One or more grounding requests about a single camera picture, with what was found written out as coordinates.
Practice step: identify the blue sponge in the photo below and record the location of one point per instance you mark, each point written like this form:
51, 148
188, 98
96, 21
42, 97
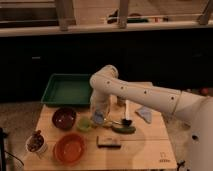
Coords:
98, 118

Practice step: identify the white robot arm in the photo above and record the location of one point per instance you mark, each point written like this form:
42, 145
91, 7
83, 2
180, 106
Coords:
194, 110

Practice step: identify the small metal cup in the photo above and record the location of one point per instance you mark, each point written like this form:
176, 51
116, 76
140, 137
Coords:
121, 101

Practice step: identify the green plastic cup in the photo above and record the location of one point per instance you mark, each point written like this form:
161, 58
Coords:
84, 124

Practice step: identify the metal spoon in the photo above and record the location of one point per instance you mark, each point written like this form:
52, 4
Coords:
113, 122

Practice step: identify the green plastic tray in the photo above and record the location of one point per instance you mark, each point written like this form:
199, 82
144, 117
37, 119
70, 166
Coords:
67, 90

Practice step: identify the grey blue cloth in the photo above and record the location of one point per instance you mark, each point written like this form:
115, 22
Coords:
145, 114

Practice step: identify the green cucumber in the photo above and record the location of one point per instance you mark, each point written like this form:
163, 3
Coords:
124, 130

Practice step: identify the dark red bowl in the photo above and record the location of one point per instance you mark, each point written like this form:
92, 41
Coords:
64, 118

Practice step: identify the orange bowl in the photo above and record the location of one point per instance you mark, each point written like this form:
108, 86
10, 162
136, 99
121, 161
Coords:
69, 149

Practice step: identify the white mug with contents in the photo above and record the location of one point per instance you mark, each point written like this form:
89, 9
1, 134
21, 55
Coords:
36, 143

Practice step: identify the white handled black spoon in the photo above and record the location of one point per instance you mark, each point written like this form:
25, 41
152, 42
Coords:
126, 120

